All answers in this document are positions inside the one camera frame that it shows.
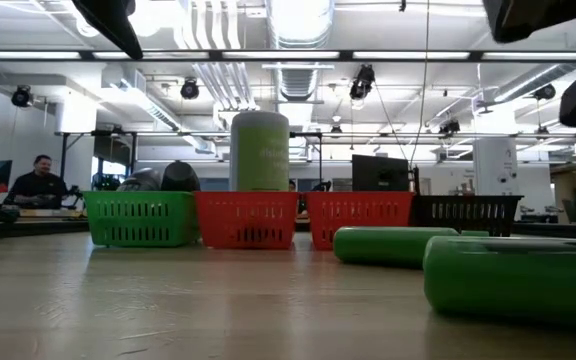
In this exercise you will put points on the red plastic basket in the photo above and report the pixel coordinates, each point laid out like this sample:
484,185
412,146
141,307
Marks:
245,197
363,197

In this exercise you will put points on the white round column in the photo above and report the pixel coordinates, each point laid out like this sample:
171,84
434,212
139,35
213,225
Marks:
495,165

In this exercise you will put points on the black plastic basket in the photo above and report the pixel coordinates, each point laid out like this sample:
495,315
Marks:
468,200

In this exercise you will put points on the green plastic basket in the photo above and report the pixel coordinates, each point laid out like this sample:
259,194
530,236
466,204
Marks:
138,196

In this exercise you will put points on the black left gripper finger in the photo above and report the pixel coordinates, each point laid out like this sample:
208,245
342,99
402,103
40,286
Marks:
113,20

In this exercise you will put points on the small black background device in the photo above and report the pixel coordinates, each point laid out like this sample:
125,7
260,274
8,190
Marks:
323,186

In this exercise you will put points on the black hanging camera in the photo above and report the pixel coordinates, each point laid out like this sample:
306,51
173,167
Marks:
363,82
545,91
189,89
21,96
450,126

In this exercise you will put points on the green plastic travel case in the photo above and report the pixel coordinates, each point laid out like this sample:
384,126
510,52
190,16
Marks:
513,285
388,245
475,233

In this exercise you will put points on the silver ceiling air duct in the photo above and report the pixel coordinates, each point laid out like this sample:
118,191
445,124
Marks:
300,22

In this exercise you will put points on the dark background table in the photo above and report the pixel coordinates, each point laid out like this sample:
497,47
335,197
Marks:
28,227
558,230

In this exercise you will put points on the white green wipes canister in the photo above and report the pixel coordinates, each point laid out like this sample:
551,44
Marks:
260,150

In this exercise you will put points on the black hanging screen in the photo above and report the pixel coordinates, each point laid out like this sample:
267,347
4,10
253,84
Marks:
113,150

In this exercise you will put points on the black computer monitor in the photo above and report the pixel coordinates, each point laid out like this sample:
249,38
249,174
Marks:
380,174

